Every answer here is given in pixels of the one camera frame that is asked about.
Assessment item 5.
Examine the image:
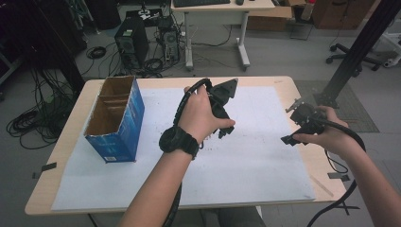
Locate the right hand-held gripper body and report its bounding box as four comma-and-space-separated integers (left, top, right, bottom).
285, 97, 327, 140

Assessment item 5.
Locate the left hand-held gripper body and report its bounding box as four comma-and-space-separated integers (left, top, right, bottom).
206, 78, 239, 120

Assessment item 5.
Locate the blue cardboard box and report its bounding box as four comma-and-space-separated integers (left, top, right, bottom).
82, 75, 147, 165

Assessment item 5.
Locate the person's left hand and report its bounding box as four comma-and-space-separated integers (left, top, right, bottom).
177, 84, 236, 145

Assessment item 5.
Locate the person's right hand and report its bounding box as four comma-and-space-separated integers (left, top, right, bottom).
291, 105, 361, 159

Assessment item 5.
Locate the white paper sheet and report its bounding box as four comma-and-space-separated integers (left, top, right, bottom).
50, 86, 317, 212

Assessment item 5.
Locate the black wristwatch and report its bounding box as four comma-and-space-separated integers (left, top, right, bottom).
158, 125, 201, 161

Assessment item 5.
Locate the grey floor mat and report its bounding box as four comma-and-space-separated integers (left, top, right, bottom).
293, 79, 380, 133

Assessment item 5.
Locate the small black computer tower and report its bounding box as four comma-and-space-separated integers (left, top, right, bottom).
161, 27, 181, 63

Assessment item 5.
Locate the black office chair base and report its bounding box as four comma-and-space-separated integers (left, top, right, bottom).
325, 43, 383, 79

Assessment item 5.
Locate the white desk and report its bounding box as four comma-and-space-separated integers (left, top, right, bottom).
170, 0, 276, 72

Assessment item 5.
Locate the black tape cross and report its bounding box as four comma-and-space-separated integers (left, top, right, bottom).
330, 202, 361, 217

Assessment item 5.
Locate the flat brown cardboard box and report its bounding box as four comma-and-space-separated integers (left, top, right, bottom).
246, 5, 295, 32

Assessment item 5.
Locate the black keyboard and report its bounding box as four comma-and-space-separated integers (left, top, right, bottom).
172, 0, 232, 9

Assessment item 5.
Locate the large black computer tower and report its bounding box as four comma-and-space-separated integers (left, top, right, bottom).
113, 15, 149, 70

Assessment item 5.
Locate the black box with white print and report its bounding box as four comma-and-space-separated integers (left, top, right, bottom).
125, 8, 166, 28

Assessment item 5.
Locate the black spiral-wrapped cable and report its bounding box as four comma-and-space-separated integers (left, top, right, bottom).
161, 78, 214, 227

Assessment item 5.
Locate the thin black cable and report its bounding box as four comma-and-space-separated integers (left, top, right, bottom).
323, 148, 350, 175

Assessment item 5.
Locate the thick black cable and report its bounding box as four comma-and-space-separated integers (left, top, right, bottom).
306, 116, 368, 227

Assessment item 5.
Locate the black metal post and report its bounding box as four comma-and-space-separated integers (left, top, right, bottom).
312, 0, 401, 110

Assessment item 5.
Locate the coiled black cable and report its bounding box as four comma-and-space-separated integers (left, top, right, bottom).
85, 45, 108, 61

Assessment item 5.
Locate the tangle of black floor cables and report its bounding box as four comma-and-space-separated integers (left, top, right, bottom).
5, 67, 78, 151

